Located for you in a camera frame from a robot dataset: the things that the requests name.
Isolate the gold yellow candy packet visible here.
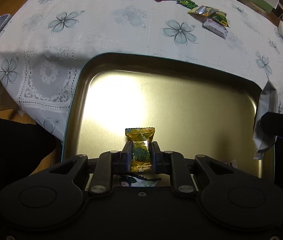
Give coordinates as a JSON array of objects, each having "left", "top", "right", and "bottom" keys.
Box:
[{"left": 125, "top": 127, "right": 156, "bottom": 173}]

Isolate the long grey snack bar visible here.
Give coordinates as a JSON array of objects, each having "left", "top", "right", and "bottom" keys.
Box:
[{"left": 253, "top": 80, "right": 278, "bottom": 160}]

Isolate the white hawthorn strip packet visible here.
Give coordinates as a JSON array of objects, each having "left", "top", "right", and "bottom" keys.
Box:
[{"left": 203, "top": 18, "right": 228, "bottom": 39}]

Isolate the green garlic pea packet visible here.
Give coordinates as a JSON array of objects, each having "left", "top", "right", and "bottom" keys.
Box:
[{"left": 208, "top": 11, "right": 229, "bottom": 27}]

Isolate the silver yellow foil packet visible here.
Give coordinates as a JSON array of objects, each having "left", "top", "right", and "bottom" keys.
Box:
[{"left": 188, "top": 5, "right": 218, "bottom": 17}]

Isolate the small green foil candy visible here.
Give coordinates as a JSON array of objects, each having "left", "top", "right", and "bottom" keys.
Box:
[{"left": 177, "top": 0, "right": 198, "bottom": 10}]

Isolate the blue white snack packet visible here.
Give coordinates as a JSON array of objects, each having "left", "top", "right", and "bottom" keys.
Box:
[{"left": 113, "top": 174, "right": 161, "bottom": 187}]

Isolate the brown heart snack packet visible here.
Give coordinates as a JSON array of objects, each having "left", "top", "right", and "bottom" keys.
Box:
[{"left": 225, "top": 159, "right": 238, "bottom": 168}]

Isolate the gold metal tray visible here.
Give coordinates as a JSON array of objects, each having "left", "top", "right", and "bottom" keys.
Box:
[{"left": 62, "top": 53, "right": 274, "bottom": 180}]

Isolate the white floral tablecloth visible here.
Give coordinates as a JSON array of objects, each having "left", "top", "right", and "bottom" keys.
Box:
[{"left": 0, "top": 0, "right": 283, "bottom": 138}]

